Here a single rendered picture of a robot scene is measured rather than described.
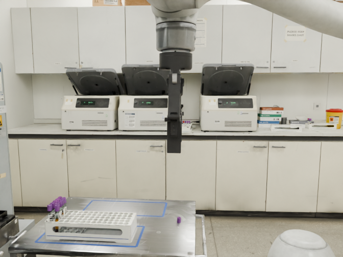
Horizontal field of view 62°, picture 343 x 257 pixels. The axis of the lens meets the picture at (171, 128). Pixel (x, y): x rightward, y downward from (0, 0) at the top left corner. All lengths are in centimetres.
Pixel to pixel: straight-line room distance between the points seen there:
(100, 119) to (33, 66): 102
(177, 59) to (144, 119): 230
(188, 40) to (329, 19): 27
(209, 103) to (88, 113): 122
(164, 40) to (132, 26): 263
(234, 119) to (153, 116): 80
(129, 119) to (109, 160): 48
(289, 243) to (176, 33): 54
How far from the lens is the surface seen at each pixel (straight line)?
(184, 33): 64
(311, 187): 328
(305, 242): 77
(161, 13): 63
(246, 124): 295
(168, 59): 64
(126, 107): 294
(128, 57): 323
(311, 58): 343
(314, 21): 64
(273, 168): 309
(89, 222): 106
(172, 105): 58
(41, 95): 392
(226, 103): 293
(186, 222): 116
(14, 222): 137
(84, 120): 306
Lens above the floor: 132
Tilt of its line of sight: 8 degrees down
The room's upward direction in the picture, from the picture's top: straight up
